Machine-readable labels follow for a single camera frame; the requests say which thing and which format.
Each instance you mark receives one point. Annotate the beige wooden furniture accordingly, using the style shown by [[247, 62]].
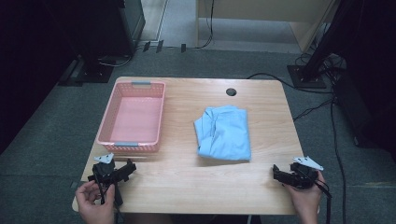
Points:
[[264, 9]]

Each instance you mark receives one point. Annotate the black stand with flat base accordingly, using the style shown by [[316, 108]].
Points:
[[95, 73]]

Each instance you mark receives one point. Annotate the light blue shirt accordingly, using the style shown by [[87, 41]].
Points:
[[225, 135]]

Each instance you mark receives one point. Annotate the pink plastic basket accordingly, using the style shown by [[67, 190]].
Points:
[[134, 119]]

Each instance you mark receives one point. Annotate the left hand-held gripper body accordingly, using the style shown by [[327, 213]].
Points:
[[104, 170]]

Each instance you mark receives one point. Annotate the black round table grommet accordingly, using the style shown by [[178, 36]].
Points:
[[231, 92]]

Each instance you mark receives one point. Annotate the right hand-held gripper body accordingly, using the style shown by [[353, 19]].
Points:
[[303, 175]]

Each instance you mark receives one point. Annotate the dark cabinet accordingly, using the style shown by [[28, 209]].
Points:
[[102, 25]]

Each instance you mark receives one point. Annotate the dark box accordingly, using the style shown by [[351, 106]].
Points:
[[367, 115]]

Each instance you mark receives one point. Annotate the person's left hand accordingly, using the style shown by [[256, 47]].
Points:
[[96, 208]]

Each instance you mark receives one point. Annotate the black stand with square base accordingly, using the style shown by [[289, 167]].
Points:
[[306, 79]]

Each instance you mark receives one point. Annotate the person's right hand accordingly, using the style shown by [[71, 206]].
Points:
[[308, 199]]

